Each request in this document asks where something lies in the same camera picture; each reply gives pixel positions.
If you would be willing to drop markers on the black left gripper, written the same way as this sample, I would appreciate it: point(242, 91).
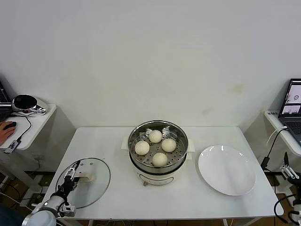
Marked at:
point(67, 187)

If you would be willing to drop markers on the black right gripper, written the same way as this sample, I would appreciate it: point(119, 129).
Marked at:
point(295, 182)

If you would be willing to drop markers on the round glass pot lid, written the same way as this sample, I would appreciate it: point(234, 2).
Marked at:
point(98, 188)

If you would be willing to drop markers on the white steamed baozi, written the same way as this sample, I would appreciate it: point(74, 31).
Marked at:
point(168, 145)
point(160, 159)
point(155, 136)
point(142, 147)

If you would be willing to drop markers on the stainless steel steamer basket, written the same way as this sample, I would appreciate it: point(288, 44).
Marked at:
point(150, 162)

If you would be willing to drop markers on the person's hand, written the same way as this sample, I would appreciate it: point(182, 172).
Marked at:
point(4, 137)

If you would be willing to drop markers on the white side table with label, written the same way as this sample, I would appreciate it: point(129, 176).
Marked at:
point(272, 120)

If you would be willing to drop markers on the small printed paper label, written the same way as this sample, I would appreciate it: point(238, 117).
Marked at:
point(272, 113)

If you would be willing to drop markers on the white side table with mouse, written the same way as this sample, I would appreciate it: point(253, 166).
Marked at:
point(42, 122)

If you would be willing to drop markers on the large white plate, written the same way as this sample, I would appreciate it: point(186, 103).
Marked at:
point(225, 169)

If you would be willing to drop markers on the small grey USB hub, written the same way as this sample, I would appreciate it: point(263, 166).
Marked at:
point(13, 146)

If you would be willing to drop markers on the black computer mouse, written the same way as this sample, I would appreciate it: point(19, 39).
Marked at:
point(11, 124)

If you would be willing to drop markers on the white electric cooker pot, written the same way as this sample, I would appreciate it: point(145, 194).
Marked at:
point(160, 179)

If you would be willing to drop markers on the dark laptop with code screen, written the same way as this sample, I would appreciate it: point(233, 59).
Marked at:
point(3, 106)

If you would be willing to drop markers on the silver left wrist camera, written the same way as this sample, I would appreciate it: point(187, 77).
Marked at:
point(67, 209)

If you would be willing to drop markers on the grey laptop showing camera views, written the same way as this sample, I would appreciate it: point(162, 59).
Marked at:
point(294, 127)

